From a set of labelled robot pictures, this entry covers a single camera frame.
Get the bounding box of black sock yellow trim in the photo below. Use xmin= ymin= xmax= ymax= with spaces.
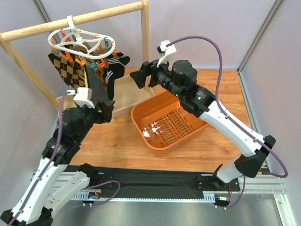
xmin=85 ymin=66 xmax=115 ymax=106

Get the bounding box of black striped ankle sock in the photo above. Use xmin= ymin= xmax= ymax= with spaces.
xmin=103 ymin=63 xmax=125 ymax=100

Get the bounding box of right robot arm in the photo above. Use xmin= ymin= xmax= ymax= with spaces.
xmin=130 ymin=60 xmax=276 ymax=183

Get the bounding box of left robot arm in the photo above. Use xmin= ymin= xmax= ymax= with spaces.
xmin=0 ymin=102 xmax=114 ymax=226

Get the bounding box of white round clip hanger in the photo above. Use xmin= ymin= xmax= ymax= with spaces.
xmin=48 ymin=16 xmax=117 ymax=60

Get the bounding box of orange brown argyle sock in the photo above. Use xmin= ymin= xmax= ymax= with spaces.
xmin=95 ymin=57 xmax=111 ymax=88

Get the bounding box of orange plastic basket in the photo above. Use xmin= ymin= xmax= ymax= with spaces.
xmin=131 ymin=91 xmax=208 ymax=151

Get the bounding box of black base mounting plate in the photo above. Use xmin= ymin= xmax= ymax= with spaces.
xmin=63 ymin=164 xmax=241 ymax=199

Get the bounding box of wooden drying rack frame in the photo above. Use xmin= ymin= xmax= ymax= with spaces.
xmin=0 ymin=0 xmax=155 ymax=117

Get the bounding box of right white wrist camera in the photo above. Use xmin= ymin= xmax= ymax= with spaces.
xmin=157 ymin=40 xmax=177 ymax=67

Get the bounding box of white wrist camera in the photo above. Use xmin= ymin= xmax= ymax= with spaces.
xmin=67 ymin=87 xmax=95 ymax=108
xmin=157 ymin=40 xmax=177 ymax=67

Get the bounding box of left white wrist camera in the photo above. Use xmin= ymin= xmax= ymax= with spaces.
xmin=67 ymin=87 xmax=95 ymax=108

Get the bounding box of aluminium slotted rail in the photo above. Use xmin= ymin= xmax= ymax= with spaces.
xmin=30 ymin=171 xmax=286 ymax=203

